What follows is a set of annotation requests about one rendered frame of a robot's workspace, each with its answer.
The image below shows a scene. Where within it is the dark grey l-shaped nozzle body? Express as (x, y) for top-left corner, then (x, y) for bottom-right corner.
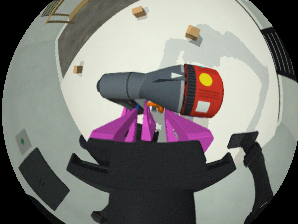
(96, 64), (224, 118)

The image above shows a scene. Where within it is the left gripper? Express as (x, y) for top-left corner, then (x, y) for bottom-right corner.
(121, 100), (159, 143)

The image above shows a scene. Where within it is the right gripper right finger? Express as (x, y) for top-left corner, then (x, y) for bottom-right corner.
(164, 108), (214, 153)

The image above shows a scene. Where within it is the brown cube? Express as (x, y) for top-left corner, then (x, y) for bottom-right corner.
(73, 66), (82, 74)
(185, 25), (201, 41)
(132, 6), (146, 18)

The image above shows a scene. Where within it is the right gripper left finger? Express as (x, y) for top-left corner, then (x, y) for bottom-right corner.
(89, 108), (138, 142)

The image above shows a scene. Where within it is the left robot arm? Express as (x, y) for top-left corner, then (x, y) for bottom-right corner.
(91, 205), (108, 224)

